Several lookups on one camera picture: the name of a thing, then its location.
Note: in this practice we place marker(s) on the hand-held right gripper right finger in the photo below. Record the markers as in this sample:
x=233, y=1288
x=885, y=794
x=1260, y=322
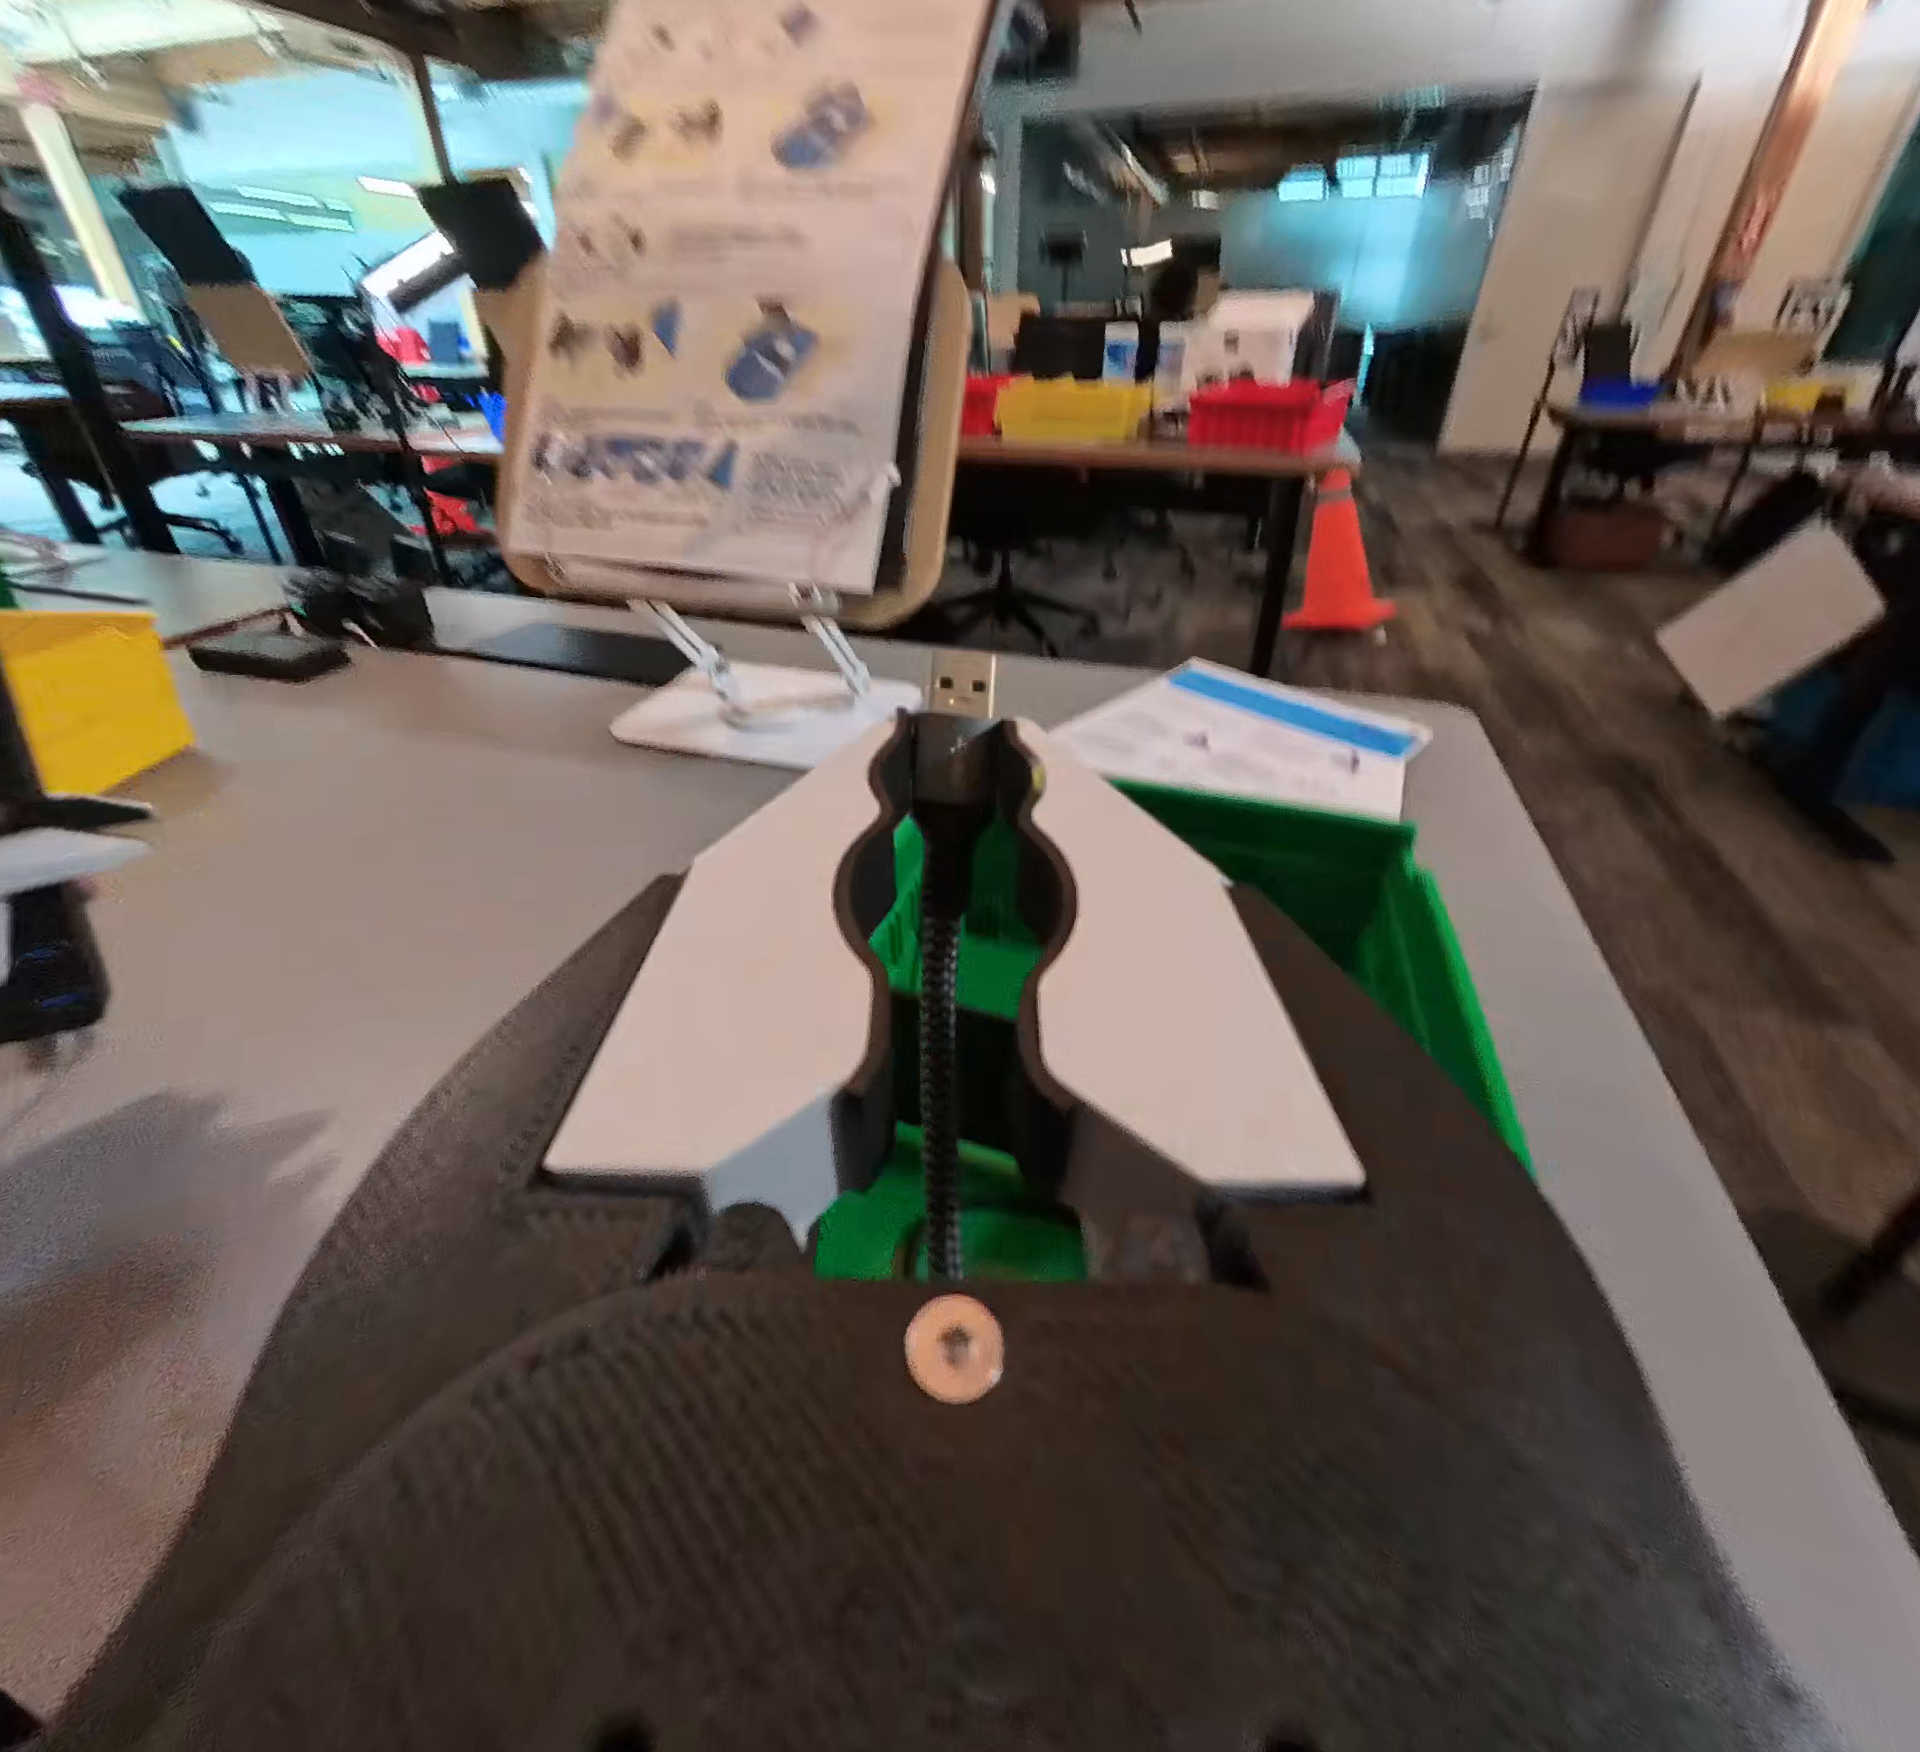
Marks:
x=1184, y=1033

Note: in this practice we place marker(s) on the red plastic bin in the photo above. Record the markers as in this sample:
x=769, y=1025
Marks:
x=1267, y=418
x=983, y=405

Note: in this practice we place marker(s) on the flat black device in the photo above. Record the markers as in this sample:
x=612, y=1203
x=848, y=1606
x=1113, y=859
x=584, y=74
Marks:
x=271, y=657

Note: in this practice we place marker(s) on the yellow plastic bin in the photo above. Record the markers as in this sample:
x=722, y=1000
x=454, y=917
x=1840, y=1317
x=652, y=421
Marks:
x=89, y=703
x=1074, y=409

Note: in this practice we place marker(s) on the printed instruction sheet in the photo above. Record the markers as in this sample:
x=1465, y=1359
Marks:
x=750, y=282

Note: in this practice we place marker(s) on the orange floor cone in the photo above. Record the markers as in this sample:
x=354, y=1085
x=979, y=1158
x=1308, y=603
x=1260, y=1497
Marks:
x=1336, y=568

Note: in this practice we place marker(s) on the tan board with black panel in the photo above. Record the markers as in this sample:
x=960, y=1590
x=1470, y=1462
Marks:
x=241, y=327
x=481, y=231

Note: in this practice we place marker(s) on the green plastic bin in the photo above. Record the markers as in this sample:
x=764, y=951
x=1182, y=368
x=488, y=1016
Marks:
x=1349, y=912

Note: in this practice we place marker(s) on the white cardboard box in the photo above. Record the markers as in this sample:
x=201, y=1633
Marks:
x=1252, y=336

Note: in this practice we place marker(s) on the light grey desk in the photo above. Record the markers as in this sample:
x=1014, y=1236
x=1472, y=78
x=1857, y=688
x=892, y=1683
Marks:
x=375, y=882

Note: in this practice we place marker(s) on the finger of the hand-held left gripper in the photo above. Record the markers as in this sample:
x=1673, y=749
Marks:
x=75, y=859

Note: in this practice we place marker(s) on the black USB hub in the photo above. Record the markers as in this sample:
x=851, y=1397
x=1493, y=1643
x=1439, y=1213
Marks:
x=53, y=972

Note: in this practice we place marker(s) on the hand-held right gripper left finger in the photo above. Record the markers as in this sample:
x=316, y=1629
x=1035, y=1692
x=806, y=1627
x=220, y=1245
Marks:
x=704, y=1033

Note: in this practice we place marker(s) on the LED lamp bar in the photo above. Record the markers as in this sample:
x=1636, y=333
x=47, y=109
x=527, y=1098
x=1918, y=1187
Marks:
x=411, y=274

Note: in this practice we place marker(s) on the black battery charger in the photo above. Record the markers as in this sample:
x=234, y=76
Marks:
x=322, y=606
x=398, y=606

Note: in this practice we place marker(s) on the white flat panel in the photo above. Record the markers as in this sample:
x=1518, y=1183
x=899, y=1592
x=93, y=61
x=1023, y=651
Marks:
x=1768, y=620

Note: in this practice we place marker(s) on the wooden background table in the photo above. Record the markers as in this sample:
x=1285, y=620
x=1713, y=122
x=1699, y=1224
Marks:
x=1201, y=454

